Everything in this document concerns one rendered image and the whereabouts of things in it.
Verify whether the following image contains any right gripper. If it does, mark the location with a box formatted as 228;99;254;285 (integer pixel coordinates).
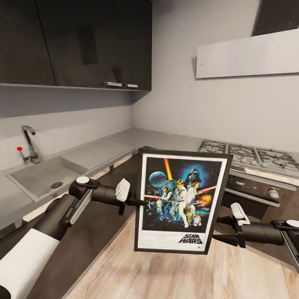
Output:
212;216;266;248

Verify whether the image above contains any poster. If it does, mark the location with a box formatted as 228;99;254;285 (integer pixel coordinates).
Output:
134;148;234;255

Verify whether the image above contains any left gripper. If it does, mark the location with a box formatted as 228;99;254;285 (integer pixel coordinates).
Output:
103;186;148;216

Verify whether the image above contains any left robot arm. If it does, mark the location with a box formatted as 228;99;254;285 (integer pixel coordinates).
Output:
0;176;148;299

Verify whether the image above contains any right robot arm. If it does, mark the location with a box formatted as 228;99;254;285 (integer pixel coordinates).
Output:
212;203;299;274

